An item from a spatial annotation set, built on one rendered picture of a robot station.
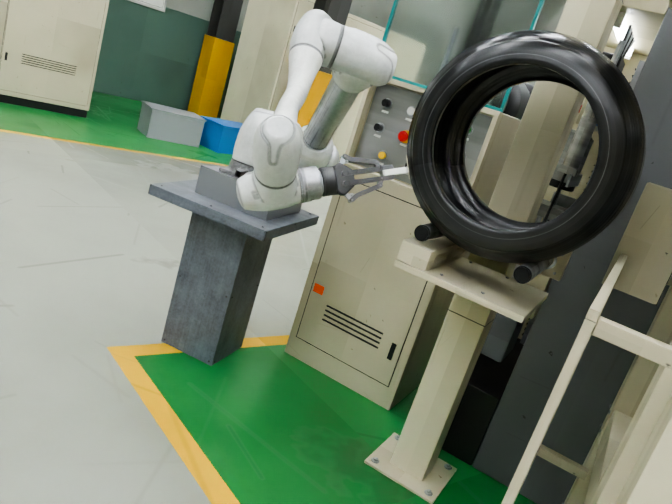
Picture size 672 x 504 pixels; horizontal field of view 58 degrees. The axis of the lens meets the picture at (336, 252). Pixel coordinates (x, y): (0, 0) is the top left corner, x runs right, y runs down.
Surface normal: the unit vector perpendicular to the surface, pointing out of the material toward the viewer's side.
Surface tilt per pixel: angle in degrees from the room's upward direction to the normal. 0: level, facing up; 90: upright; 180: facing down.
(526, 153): 90
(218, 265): 90
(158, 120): 90
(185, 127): 90
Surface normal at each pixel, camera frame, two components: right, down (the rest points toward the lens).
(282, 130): 0.10, -0.35
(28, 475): 0.29, -0.92
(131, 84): 0.60, 0.40
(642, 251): -0.47, 0.11
